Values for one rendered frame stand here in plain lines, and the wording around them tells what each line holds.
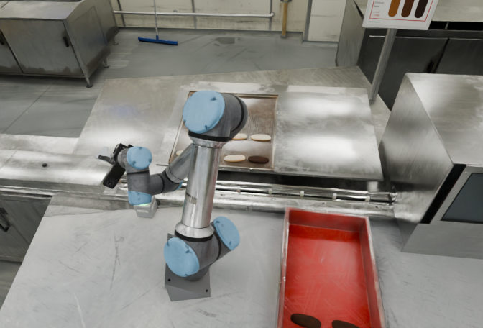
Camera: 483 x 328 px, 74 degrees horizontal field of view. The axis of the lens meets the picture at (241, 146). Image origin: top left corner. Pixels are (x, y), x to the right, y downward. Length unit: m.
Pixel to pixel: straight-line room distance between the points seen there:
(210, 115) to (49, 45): 3.34
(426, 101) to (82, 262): 1.41
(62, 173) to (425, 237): 1.51
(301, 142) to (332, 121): 0.22
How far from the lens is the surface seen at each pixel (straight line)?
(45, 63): 4.24
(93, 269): 1.41
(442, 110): 1.31
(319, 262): 1.32
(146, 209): 1.42
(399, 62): 3.07
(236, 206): 1.41
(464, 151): 1.16
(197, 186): 0.92
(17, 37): 4.24
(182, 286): 1.19
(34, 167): 1.76
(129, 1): 5.35
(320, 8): 4.61
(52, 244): 1.55
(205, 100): 0.86
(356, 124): 1.74
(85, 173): 1.61
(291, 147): 1.58
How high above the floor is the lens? 1.97
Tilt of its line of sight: 42 degrees down
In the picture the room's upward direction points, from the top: 1 degrees counter-clockwise
